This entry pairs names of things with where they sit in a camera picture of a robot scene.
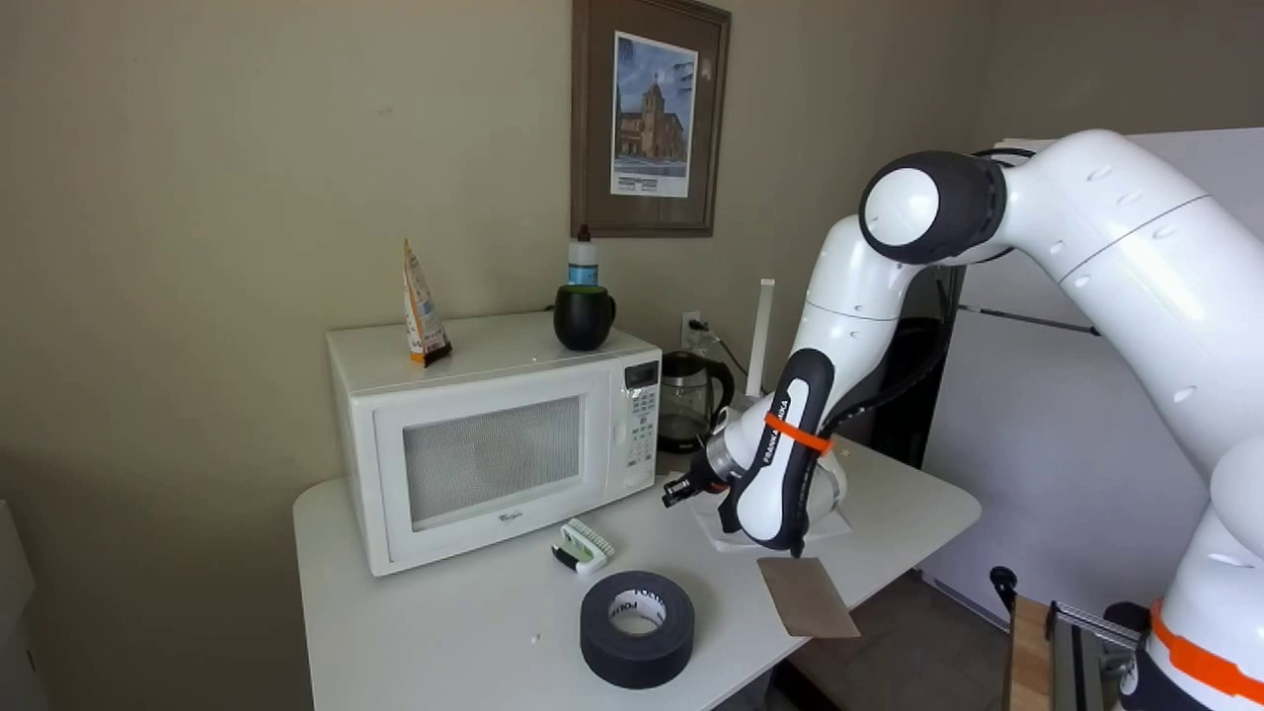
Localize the tall black cabinet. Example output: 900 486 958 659
863 262 971 474

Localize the white microwave oven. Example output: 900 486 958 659
324 306 667 584

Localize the metal clamp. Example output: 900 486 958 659
988 565 1146 711

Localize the white board panel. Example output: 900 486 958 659
916 123 1264 626

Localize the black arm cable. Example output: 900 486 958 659
825 270 963 434

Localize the brown framed picture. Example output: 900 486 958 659
569 0 736 239

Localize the white upright pole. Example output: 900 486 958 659
742 274 781 404

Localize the glass electric kettle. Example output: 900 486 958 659
656 349 738 459

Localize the black tape roll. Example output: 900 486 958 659
577 569 701 691

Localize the small green white box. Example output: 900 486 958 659
550 516 622 578

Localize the brown cardboard piece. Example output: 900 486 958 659
754 551 864 645

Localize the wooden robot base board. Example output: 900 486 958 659
1002 592 1058 711

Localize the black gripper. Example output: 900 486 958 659
661 445 738 515

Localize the bottle with blue label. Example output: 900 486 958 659
564 221 606 297

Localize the black mug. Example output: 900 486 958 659
547 279 622 355

